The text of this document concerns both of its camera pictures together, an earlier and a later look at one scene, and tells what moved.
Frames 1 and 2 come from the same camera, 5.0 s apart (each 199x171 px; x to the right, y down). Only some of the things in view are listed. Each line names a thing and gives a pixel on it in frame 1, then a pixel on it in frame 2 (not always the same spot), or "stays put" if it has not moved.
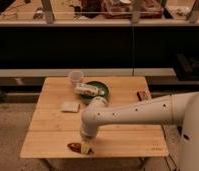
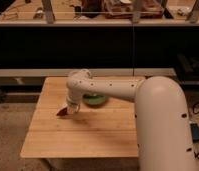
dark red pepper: (75, 146) → (63, 112)
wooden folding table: (56, 119) stays put
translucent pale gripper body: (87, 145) → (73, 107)
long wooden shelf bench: (132, 72) stays put
